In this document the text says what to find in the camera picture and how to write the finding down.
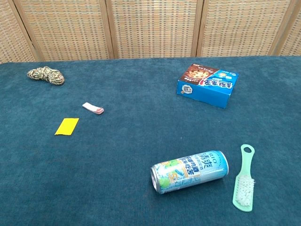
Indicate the dark blue table cloth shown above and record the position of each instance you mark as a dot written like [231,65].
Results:
[131,141]

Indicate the small white pink eraser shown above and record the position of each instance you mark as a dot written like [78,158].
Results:
[92,108]

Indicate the blue cookie box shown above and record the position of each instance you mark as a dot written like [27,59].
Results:
[207,87]

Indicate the light blue drink can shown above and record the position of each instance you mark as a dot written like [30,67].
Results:
[188,171]

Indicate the woven bamboo folding screen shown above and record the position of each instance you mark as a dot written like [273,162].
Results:
[152,28]

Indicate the mint green plastic brush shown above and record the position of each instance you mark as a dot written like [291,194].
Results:
[244,188]

